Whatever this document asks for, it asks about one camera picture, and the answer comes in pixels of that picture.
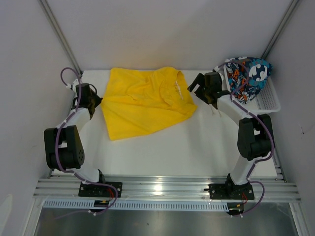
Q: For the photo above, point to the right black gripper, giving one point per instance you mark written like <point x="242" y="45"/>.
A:
<point x="200" y="80"/>

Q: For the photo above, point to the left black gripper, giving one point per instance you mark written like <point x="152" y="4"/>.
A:
<point x="98" y="99"/>

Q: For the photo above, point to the yellow shorts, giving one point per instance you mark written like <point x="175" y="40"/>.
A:
<point x="138" y="103"/>

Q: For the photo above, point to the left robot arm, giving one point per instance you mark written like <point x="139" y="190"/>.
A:
<point x="63" y="147"/>

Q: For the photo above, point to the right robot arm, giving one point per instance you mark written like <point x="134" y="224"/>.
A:
<point x="255" y="141"/>

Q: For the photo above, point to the patterned blue orange shorts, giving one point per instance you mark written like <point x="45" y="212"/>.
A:
<point x="247" y="76"/>

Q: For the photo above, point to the white plastic basket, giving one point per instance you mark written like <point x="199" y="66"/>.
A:
<point x="265" y="102"/>

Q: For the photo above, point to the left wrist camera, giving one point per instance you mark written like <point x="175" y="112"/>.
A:
<point x="73" y="85"/>

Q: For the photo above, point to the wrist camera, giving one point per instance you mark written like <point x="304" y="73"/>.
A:
<point x="73" y="85"/>
<point x="219" y="69"/>

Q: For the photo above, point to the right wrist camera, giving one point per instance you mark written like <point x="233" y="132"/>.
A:
<point x="219" y="69"/>

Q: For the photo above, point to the left aluminium frame post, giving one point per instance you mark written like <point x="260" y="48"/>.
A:
<point x="52" y="20"/>

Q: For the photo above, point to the aluminium frame post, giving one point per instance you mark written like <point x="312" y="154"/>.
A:
<point x="52" y="20"/>
<point x="291" y="9"/>

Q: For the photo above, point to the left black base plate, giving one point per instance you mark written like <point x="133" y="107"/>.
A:
<point x="90" y="190"/>

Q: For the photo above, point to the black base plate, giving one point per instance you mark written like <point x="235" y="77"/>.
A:
<point x="90" y="190"/>
<point x="220" y="191"/>

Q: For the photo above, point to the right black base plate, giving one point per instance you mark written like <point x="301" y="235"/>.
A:
<point x="220" y="191"/>

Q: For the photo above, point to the white slotted cable duct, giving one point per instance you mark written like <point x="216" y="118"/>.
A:
<point x="139" y="205"/>

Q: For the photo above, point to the right aluminium frame post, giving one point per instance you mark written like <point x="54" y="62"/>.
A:
<point x="291" y="9"/>

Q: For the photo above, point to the aluminium mounting rail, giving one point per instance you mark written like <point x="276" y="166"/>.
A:
<point x="166" y="188"/>

